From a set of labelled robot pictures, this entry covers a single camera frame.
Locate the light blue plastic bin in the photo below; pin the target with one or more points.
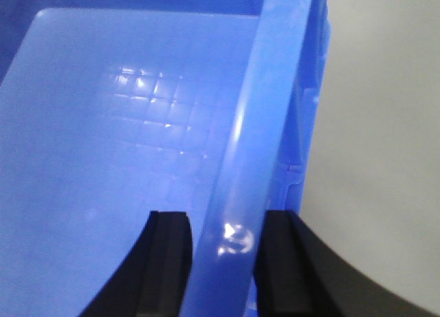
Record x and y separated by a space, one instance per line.
112 109

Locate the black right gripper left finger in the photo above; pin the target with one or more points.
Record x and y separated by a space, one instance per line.
152 279

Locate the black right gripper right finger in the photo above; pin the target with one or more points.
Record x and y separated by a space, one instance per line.
297 274

